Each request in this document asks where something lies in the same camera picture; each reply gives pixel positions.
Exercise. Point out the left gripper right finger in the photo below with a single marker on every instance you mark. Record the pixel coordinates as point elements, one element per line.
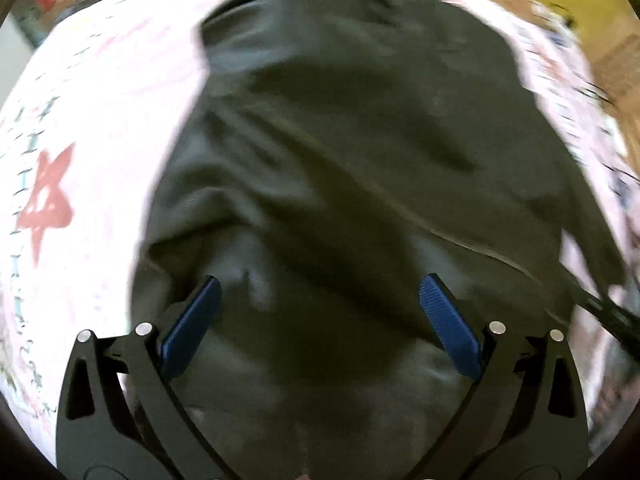
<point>524,416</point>

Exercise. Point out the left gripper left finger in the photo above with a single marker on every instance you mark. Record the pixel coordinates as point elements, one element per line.
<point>118,417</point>

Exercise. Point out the black leather jacket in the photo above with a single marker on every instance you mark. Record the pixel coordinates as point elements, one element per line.
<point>340,151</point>

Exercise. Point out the wooden headboard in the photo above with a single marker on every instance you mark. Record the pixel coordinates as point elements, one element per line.
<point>616,68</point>

